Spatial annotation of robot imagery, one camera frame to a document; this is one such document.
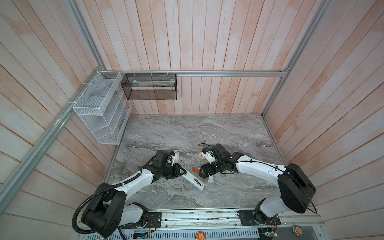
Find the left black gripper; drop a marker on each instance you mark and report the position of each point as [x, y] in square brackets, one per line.
[177, 172]

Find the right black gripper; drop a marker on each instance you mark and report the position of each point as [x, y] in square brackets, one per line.
[210, 171]

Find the orange handled screwdriver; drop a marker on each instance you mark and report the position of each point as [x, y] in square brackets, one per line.
[196, 170]

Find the white remote control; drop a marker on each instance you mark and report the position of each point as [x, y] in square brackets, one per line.
[175, 156]
[195, 181]

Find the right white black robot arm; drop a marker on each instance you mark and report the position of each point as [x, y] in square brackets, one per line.
[296, 190]

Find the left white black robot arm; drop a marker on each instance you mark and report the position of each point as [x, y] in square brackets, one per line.
[106, 210]

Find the red round sticker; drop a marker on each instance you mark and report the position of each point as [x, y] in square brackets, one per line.
[200, 235]

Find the round badge sticker on right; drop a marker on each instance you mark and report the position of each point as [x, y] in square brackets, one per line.
[297, 230]

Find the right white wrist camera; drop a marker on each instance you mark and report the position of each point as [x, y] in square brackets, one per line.
[208, 155]

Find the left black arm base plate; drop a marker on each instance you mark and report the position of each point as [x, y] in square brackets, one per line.
[153, 221]

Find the aluminium front rail frame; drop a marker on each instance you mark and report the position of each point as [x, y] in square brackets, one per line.
[224, 224]

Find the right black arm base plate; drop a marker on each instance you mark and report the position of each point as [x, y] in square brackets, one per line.
[249, 218]

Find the black wire mesh basket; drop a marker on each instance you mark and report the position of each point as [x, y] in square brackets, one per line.
[148, 87]

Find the white wire mesh shelf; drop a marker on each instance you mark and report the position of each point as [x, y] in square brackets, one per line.
[103, 108]

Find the horizontal aluminium wall rail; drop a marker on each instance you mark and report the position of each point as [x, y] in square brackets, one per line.
[230, 73]

